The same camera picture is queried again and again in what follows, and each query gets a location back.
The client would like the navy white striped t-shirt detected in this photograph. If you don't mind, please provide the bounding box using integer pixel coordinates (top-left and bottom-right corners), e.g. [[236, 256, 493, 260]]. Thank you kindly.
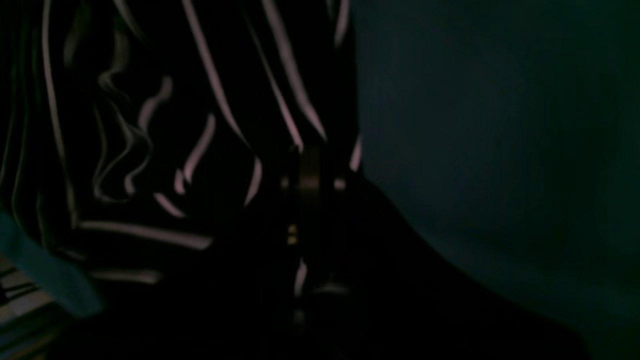
[[1, 0, 361, 360]]

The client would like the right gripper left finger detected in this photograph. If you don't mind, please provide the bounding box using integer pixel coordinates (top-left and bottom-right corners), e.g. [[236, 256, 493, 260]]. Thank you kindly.
[[215, 146, 310, 360]]

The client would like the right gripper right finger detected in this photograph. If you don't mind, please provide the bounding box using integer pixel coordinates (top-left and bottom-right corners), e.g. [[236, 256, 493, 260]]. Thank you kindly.
[[310, 173, 591, 360]]

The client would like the teal table cloth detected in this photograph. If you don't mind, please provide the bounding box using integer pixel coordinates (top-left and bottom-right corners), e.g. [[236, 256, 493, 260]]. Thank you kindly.
[[349, 0, 639, 360]]

